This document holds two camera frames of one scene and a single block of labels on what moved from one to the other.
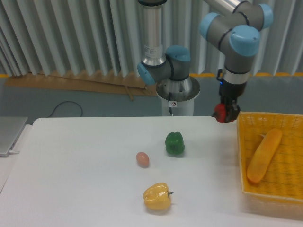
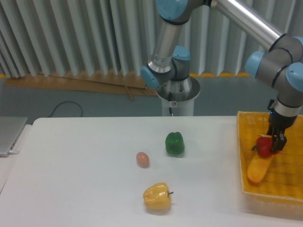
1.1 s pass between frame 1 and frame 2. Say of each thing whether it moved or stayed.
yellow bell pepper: stayed
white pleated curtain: stayed
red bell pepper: moved
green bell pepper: stayed
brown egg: stayed
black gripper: moved
